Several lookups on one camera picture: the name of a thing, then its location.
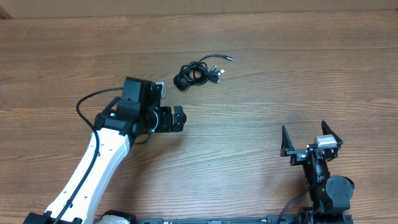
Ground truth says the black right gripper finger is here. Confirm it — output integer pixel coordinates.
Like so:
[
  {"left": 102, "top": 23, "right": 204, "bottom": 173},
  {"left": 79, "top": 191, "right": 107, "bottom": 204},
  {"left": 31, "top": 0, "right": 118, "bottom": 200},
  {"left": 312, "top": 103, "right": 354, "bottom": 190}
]
[
  {"left": 280, "top": 125, "right": 295, "bottom": 157},
  {"left": 321, "top": 120, "right": 343, "bottom": 146}
]

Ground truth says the black USB cable long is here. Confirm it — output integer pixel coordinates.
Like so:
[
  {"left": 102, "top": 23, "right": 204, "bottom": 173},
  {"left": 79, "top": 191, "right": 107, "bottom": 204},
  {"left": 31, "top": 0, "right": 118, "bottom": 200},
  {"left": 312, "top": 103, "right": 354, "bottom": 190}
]
[{"left": 198, "top": 54, "right": 234, "bottom": 63}]

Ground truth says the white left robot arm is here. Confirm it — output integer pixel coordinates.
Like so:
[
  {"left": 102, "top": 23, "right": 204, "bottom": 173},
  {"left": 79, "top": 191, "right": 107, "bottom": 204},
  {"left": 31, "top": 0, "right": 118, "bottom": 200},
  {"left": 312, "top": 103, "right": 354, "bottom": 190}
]
[{"left": 24, "top": 77, "right": 187, "bottom": 223}]

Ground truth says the black USB cable bundle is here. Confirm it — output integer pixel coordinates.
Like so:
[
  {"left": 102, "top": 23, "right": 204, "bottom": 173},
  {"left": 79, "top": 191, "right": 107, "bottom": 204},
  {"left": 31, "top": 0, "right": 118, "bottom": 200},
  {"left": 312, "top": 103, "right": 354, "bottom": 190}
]
[{"left": 173, "top": 60, "right": 226, "bottom": 92}]

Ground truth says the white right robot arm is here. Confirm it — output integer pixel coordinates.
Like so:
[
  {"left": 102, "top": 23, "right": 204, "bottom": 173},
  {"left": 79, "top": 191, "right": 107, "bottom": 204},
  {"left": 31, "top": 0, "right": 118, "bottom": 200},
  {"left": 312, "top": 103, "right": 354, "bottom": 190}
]
[{"left": 277, "top": 121, "right": 355, "bottom": 224}]

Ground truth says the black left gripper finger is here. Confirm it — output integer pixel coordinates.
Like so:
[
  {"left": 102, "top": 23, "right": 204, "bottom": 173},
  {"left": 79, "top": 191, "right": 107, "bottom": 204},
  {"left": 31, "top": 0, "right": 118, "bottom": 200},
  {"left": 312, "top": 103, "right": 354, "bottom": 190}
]
[
  {"left": 174, "top": 106, "right": 184, "bottom": 117},
  {"left": 172, "top": 115, "right": 187, "bottom": 132}
]

